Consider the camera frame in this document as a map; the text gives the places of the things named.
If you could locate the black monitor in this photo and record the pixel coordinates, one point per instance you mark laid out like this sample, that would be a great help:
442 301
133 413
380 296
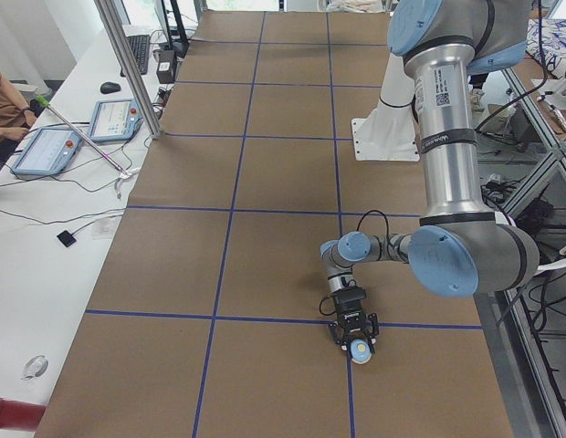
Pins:
171 23

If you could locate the person in brown shirt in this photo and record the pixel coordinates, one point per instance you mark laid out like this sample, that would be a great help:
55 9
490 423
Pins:
16 118

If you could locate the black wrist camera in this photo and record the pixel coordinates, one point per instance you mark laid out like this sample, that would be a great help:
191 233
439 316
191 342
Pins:
348 299

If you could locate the black keyboard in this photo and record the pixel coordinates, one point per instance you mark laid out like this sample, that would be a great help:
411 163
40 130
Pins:
140 48

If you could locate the blue teach pendant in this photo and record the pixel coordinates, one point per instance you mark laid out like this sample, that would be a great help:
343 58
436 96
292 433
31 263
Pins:
48 153
114 120

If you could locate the aluminium frame post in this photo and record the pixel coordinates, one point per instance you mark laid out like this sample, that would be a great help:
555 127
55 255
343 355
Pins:
111 20

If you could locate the near blue teach pendant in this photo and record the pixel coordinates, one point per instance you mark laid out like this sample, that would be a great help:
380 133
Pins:
48 153

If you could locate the brown paper table cover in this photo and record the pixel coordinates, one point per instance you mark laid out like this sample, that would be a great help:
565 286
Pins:
207 317

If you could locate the small black square pad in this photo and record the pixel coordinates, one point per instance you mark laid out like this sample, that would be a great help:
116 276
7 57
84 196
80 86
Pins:
66 238

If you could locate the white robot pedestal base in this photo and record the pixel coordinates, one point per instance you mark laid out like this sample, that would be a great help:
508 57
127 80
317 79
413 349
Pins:
388 133

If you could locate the far blue teach pendant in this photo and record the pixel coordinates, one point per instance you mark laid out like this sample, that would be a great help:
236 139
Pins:
114 120

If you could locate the black power adapter box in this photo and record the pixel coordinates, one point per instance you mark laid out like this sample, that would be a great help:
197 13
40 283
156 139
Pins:
166 67

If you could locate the black computer mouse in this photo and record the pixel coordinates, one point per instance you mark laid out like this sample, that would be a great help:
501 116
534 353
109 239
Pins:
109 87

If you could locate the red cylinder object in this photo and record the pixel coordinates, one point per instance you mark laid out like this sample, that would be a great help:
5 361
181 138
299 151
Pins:
20 416

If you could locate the metal rod green handle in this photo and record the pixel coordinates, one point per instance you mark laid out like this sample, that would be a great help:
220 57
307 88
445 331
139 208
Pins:
47 105

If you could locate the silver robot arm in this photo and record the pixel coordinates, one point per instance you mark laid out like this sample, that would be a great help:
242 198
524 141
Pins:
423 114

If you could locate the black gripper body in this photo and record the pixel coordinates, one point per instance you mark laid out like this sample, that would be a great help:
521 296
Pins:
352 318

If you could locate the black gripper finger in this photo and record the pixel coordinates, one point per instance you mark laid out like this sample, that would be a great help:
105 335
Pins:
339 334
371 330

